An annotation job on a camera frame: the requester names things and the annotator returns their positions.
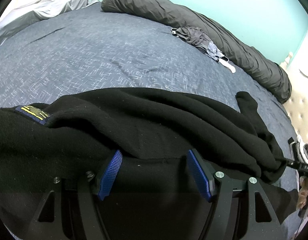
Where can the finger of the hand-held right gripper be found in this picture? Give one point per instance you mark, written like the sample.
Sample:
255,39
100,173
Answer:
292,163

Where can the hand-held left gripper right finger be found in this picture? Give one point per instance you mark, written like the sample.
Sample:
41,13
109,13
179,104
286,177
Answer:
198,175

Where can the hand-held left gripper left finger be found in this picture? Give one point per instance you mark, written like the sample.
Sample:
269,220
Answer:
110,175

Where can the black fleece pants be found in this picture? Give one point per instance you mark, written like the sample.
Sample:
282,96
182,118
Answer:
149,125

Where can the stack of folded clothes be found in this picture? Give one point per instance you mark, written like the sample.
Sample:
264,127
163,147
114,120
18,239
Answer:
304,148

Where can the person's right hand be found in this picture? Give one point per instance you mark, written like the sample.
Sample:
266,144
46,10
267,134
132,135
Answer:
303,195

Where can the cream tufted headboard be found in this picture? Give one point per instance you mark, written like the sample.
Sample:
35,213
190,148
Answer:
301,105

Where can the white small garment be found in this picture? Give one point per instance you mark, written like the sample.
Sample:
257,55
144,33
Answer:
228,65

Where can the blue patterned bed sheet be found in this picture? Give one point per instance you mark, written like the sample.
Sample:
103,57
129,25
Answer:
81,55

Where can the blue-grey crumpled garment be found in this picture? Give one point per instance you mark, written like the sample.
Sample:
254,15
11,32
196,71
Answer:
213,51

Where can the dark grey crumpled garment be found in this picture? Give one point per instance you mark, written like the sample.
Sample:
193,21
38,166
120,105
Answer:
193,36

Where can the dark grey rolled duvet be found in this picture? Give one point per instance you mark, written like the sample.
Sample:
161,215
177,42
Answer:
193,22

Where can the light grey pillow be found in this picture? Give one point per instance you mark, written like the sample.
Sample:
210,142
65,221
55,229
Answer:
44,7

